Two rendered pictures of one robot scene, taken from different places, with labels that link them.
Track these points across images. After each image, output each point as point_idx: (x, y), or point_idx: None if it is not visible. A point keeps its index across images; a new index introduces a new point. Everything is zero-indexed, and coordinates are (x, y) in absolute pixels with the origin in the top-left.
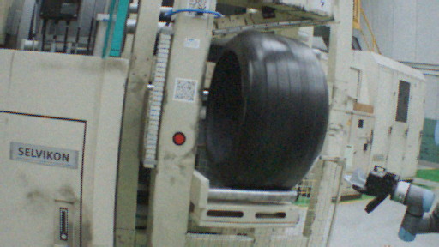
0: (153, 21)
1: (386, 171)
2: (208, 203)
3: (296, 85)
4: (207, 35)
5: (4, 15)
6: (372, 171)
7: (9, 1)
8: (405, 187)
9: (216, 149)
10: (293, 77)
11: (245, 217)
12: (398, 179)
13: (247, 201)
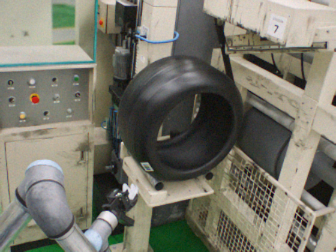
0: (231, 29)
1: (116, 197)
2: (128, 158)
3: (129, 104)
4: (147, 56)
5: (107, 17)
6: (116, 190)
7: (113, 8)
8: (98, 216)
9: (199, 137)
10: (131, 98)
11: (133, 177)
12: (108, 209)
13: (204, 184)
